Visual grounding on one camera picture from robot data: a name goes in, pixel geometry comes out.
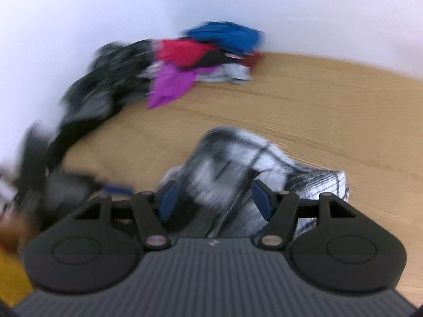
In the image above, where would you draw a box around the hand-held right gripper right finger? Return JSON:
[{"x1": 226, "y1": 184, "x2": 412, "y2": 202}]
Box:
[{"x1": 251, "y1": 180, "x2": 357, "y2": 250}]

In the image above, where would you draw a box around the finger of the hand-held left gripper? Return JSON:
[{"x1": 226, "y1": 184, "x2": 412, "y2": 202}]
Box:
[{"x1": 99, "y1": 183, "x2": 135, "y2": 197}]

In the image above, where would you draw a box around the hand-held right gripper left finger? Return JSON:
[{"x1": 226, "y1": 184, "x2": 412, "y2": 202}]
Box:
[{"x1": 74, "y1": 180, "x2": 181, "y2": 251}]

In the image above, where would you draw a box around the black and white plaid shirt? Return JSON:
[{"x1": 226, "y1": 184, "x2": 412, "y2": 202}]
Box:
[{"x1": 160, "y1": 126, "x2": 351, "y2": 238}]

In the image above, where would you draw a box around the person's left hand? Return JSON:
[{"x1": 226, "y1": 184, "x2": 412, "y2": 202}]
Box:
[{"x1": 0, "y1": 209, "x2": 38, "y2": 253}]

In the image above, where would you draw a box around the yellow cloth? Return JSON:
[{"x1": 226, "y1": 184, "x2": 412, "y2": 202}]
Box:
[{"x1": 0, "y1": 244, "x2": 34, "y2": 308}]

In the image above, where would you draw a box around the dark grey patterned garment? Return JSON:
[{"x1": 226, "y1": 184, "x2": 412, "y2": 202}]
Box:
[{"x1": 46, "y1": 40, "x2": 157, "y2": 172}]

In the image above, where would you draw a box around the purple garment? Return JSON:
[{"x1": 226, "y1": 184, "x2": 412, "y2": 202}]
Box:
[{"x1": 146, "y1": 63, "x2": 199, "y2": 109}]

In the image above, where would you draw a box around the light grey garment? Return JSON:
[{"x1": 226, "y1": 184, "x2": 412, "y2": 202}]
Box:
[{"x1": 198, "y1": 64, "x2": 252, "y2": 85}]

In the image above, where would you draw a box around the dark red garment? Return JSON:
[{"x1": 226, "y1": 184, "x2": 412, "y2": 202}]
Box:
[{"x1": 240, "y1": 51, "x2": 265, "y2": 69}]

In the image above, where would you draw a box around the black garment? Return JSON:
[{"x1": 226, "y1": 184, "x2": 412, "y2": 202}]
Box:
[{"x1": 195, "y1": 51, "x2": 232, "y2": 69}]

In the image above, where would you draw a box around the blue garment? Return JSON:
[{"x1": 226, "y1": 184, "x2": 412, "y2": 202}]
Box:
[{"x1": 185, "y1": 21, "x2": 265, "y2": 57}]

